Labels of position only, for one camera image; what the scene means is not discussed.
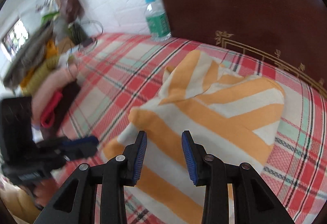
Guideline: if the person left hand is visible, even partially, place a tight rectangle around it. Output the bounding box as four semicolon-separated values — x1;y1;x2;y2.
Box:
33;179;59;207

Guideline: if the dark maroon folded garment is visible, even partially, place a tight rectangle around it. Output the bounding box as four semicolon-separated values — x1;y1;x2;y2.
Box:
40;81;80;139

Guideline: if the orange white striped shirt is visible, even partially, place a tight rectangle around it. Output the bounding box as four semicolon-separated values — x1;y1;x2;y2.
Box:
103;50;285;223

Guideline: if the green label water bottle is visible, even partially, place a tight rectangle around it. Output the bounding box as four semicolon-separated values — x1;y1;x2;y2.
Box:
145;0;171;41

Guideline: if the red handle strap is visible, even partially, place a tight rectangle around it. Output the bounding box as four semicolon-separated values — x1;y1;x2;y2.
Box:
40;90;64;129

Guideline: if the pink folded garment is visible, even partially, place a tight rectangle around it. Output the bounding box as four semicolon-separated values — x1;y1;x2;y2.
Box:
32;63;78;126

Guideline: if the olive green zipper garment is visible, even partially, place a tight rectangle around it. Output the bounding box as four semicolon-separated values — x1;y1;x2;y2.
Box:
19;39;60;96

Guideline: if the dark brown headboard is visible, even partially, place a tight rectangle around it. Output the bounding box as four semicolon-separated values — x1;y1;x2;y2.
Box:
162;0;326;96

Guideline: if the brown tote bag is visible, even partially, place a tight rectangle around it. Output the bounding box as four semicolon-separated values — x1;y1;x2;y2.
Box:
55;0;83;24

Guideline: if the window with bars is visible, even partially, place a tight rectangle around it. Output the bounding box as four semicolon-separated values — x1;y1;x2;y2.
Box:
1;19;29;58

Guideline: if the red plaid bed sheet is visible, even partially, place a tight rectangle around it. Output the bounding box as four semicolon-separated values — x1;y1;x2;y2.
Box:
60;33;326;223

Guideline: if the grey striped folded garment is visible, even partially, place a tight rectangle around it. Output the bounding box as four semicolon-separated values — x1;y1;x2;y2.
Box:
2;21;54;89

